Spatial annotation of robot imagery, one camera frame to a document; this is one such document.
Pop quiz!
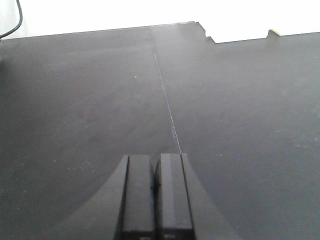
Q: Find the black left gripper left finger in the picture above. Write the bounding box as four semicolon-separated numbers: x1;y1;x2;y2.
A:
114;154;155;240

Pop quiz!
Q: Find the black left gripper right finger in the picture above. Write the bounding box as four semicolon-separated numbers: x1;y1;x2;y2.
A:
155;153;195;240

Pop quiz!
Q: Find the black cable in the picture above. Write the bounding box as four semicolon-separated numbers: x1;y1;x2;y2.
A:
0;0;24;39

